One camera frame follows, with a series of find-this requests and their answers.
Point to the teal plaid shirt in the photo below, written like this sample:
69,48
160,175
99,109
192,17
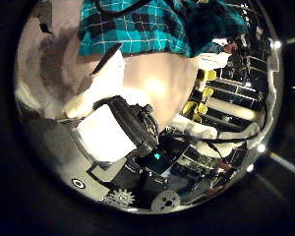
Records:
137,29

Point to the black box with teal light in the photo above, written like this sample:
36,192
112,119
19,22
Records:
155,160

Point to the yellow chair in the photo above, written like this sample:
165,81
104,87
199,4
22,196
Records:
208,75
188,107
201,109
207,93

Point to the white pillar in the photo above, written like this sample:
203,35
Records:
232,109

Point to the person in white coat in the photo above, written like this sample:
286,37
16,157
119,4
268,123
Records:
216,59

